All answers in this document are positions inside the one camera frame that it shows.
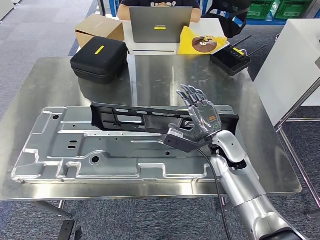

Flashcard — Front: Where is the brown cardboard box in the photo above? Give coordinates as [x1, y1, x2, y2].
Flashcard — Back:
[75, 13, 125, 48]

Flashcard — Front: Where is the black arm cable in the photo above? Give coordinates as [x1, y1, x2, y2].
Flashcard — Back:
[197, 149, 232, 240]

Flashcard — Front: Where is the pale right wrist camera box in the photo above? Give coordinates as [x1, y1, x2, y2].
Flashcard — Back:
[163, 128, 213, 154]

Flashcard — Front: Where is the white cabinet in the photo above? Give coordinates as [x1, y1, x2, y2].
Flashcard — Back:
[254, 18, 320, 127]

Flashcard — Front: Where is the stainless steel workbench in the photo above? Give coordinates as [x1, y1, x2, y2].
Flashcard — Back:
[273, 76, 320, 220]
[0, 54, 303, 220]

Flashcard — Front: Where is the green plastic crate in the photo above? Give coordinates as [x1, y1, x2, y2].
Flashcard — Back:
[273, 0, 313, 20]
[247, 0, 275, 20]

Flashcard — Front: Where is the black office chair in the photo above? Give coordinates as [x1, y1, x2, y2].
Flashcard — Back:
[202, 0, 252, 39]

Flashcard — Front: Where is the black remote controller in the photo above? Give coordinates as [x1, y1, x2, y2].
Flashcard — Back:
[210, 34, 268, 77]

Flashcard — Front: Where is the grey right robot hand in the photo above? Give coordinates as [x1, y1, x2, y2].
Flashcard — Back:
[168, 84, 223, 144]

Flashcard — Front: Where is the silver metal panel part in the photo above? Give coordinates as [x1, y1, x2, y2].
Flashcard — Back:
[11, 105, 260, 185]

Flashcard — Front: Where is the person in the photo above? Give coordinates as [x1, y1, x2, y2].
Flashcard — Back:
[116, 0, 202, 23]

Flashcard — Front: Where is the grey laptop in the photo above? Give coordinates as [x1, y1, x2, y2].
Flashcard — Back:
[128, 5, 194, 44]

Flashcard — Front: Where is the black robot foot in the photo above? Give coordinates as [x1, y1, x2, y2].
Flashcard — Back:
[57, 219, 83, 240]

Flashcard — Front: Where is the black plastic bracket part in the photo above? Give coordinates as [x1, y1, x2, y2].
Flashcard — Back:
[90, 101, 240, 136]

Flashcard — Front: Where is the blue storage rack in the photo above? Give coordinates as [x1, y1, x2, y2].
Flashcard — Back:
[107, 0, 320, 27]

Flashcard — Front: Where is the yellow bag with brown bear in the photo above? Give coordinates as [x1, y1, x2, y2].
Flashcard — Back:
[177, 25, 229, 56]

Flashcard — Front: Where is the black zip case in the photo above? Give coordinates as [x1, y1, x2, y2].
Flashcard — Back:
[70, 36, 128, 85]

